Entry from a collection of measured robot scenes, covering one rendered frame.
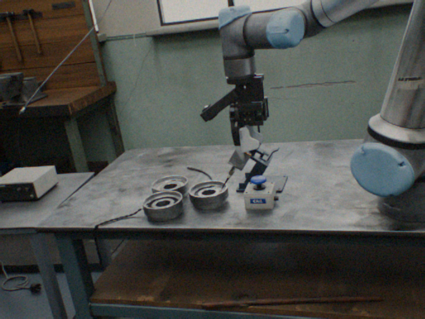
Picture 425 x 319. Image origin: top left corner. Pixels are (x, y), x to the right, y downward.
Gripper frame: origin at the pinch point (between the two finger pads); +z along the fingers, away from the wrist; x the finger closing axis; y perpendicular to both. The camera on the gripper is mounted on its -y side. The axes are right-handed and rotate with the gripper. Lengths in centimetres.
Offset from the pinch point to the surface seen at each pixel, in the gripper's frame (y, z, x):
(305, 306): 14.0, 38.2, -8.0
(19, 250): -173, 93, 90
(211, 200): -7.9, 10.4, -5.5
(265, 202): 6.0, 11.2, -4.6
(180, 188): -18.6, 9.7, 0.1
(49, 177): -87, 20, 32
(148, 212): -22.6, 10.3, -12.4
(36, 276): -114, 72, 39
